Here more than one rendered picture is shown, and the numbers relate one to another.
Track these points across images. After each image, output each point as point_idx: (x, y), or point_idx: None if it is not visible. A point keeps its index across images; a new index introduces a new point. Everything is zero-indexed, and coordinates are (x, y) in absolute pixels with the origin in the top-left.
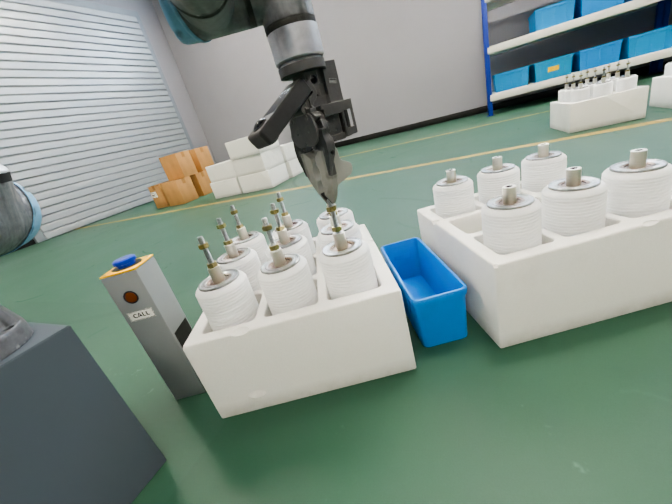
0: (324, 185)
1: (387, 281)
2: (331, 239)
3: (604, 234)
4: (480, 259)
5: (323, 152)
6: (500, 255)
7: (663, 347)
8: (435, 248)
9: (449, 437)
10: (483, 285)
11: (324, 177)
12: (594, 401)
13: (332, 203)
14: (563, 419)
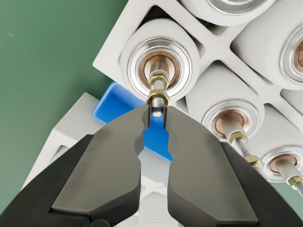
0: (135, 119)
1: (116, 72)
2: (215, 93)
3: (27, 180)
4: (76, 138)
5: (52, 200)
6: (60, 143)
7: (33, 127)
8: (165, 162)
9: (60, 4)
10: (84, 122)
11: (120, 132)
12: (30, 79)
13: (148, 105)
14: (32, 59)
